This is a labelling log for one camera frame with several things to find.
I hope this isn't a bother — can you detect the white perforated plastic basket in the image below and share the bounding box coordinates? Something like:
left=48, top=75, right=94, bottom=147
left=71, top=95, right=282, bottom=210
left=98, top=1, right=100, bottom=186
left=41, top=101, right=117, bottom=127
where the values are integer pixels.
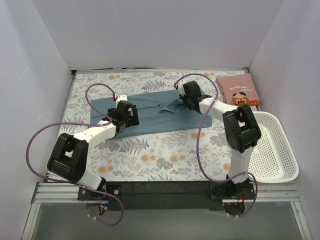
left=249, top=111, right=299, bottom=184

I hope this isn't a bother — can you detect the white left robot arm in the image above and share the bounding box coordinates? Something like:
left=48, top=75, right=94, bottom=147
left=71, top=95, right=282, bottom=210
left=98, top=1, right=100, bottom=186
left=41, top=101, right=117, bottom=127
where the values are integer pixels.
left=47, top=100, right=139, bottom=200

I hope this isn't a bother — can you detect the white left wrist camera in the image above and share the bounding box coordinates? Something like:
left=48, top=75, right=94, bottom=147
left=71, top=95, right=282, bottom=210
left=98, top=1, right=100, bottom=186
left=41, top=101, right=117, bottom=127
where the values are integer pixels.
left=115, top=95, right=128, bottom=103

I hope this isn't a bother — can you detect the floral table mat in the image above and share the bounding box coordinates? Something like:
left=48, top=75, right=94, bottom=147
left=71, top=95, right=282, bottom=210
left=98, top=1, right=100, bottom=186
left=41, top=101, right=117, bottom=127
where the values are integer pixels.
left=59, top=70, right=242, bottom=181

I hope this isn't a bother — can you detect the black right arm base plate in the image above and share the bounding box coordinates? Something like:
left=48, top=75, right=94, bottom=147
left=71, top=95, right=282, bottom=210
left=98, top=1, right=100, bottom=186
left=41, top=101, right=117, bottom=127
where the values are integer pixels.
left=206, top=183, right=256, bottom=218

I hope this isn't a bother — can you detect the folded pink t shirt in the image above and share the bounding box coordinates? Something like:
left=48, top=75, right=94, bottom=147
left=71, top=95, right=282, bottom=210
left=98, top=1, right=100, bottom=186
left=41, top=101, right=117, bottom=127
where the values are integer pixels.
left=216, top=73, right=261, bottom=107

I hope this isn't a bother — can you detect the blue t shirt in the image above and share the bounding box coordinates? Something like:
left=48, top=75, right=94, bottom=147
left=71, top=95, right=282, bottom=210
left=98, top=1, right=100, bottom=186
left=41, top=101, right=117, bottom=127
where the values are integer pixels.
left=89, top=89, right=213, bottom=141

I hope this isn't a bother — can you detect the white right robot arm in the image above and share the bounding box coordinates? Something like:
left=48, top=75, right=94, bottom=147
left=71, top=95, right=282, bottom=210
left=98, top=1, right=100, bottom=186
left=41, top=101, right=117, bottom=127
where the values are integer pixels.
left=174, top=81, right=262, bottom=199

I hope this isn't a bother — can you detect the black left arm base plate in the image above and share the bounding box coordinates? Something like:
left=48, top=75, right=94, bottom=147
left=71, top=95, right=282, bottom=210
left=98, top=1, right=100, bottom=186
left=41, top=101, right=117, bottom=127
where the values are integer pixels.
left=77, top=183, right=123, bottom=208

